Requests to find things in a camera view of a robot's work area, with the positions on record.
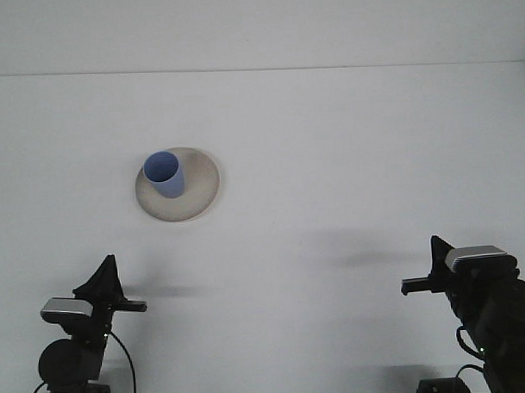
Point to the pale blue cup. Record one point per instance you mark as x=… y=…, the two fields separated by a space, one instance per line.
x=171 y=186

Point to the pale round plate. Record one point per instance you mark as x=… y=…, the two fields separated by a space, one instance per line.
x=200 y=194

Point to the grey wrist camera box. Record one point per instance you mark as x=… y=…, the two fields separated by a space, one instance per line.
x=480 y=254
x=66 y=307

